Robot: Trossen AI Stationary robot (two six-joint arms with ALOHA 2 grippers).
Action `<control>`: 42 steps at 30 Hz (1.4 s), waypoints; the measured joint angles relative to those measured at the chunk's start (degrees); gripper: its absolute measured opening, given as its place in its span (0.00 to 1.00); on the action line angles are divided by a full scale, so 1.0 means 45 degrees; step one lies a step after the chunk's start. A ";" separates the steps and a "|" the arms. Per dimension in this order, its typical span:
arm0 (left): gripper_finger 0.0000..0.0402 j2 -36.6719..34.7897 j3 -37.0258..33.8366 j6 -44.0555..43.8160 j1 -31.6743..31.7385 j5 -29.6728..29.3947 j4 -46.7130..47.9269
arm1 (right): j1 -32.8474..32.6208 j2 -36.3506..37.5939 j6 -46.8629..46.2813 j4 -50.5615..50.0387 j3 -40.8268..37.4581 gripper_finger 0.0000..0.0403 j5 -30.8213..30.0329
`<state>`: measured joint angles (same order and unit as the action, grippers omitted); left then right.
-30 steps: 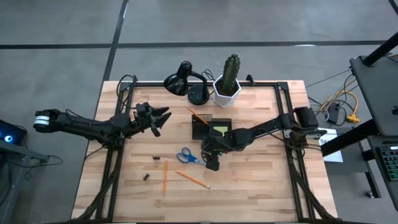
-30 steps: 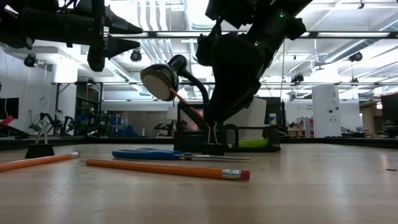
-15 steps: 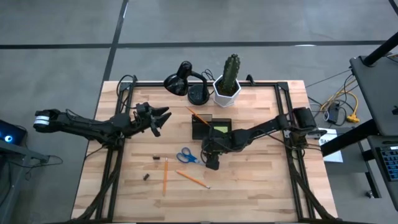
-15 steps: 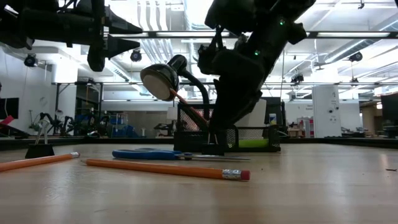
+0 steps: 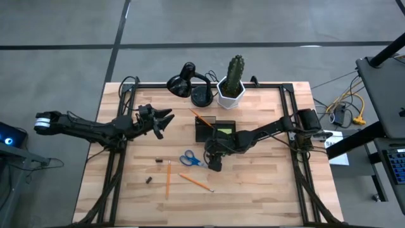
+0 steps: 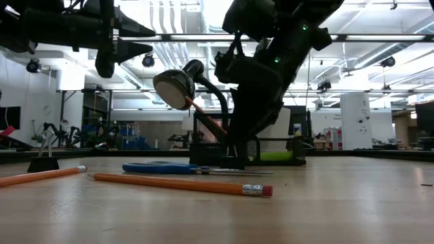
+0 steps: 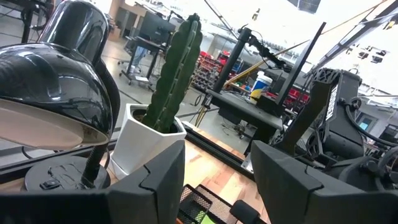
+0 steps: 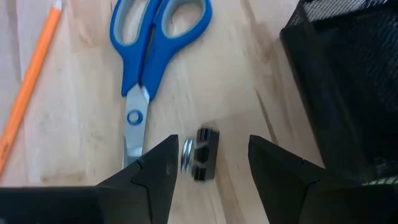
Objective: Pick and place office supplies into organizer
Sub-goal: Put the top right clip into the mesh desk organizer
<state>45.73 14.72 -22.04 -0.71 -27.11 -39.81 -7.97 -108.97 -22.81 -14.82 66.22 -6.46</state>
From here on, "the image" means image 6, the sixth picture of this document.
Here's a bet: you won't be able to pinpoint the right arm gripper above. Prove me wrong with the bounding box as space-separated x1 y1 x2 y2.
214 33 306 157

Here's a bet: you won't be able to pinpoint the black gooseneck desk lamp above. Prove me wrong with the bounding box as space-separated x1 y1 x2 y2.
152 59 230 131

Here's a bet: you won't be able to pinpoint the orange pencil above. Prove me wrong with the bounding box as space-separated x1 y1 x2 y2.
88 172 274 198
0 165 88 188
184 96 229 136

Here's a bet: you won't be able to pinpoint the white pillar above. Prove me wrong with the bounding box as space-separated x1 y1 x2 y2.
340 93 372 151

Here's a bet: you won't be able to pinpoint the black binder clip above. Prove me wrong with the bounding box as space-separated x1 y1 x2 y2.
219 144 245 170
26 130 60 173

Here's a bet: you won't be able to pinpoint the blue-handled scissors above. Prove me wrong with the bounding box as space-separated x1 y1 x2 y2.
121 161 274 176

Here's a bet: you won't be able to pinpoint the green sticky note pad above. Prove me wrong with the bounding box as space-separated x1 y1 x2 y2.
260 151 294 162

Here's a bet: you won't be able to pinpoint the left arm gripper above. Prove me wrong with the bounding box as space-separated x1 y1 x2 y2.
33 0 156 79

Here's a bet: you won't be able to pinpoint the black mesh desk organizer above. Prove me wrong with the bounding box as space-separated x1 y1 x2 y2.
189 111 307 167

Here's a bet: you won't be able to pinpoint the black monitor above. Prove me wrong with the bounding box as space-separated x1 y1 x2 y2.
0 106 21 131
415 100 434 135

